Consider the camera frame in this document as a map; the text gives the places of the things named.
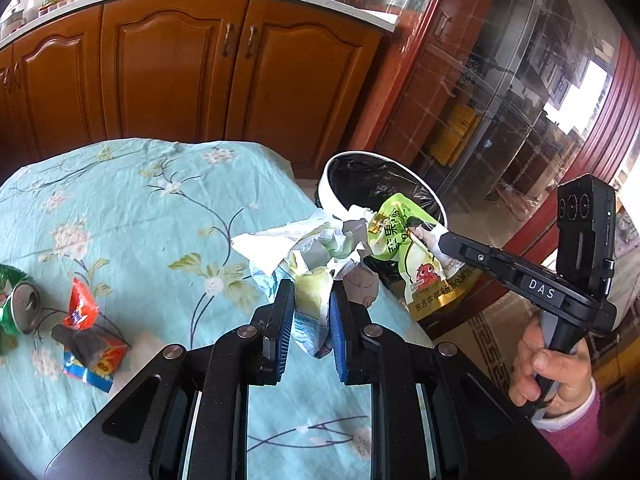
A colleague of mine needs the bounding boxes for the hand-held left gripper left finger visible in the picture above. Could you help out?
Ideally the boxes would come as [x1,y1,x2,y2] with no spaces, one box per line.
[44,279,297,480]

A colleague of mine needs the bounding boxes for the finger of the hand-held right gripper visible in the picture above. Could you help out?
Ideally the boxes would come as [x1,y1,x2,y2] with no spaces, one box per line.
[437,230,507,275]

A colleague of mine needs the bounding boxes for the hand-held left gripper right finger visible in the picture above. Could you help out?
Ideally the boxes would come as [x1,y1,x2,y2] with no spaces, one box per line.
[328,284,572,480]

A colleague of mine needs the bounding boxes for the white blue wrapper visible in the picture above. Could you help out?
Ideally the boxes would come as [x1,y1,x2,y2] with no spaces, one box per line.
[230,209,379,359]

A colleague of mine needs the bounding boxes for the green snack packet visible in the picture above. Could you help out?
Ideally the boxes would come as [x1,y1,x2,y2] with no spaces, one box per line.
[366,192,484,324]

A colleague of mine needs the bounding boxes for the white bin with black bag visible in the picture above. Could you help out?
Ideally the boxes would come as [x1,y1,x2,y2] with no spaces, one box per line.
[314,151,449,303]

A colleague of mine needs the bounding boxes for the person's right forearm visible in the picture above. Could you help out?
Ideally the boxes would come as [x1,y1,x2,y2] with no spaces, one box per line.
[531,377,638,480]

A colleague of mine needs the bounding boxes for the person's right hand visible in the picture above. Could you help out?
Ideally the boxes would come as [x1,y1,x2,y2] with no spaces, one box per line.
[509,316,597,417]

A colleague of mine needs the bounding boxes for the yellow crate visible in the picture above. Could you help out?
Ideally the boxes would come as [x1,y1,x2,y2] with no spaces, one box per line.
[429,104,479,167]

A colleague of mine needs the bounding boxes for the red wooden glass cabinet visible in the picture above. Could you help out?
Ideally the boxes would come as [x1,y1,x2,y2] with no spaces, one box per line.
[345,0,640,341]

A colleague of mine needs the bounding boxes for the orange blue snack packet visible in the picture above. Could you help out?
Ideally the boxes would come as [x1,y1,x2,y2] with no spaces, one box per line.
[51,324,132,394]

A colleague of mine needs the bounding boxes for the crushed green can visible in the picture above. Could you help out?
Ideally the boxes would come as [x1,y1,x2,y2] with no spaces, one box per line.
[0,262,44,337]

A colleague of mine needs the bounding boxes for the wooden lower cabinets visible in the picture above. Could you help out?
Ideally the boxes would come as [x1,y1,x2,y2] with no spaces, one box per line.
[0,0,387,168]

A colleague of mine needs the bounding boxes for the steel lidded container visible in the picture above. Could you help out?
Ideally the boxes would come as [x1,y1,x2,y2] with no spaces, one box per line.
[0,7,27,40]

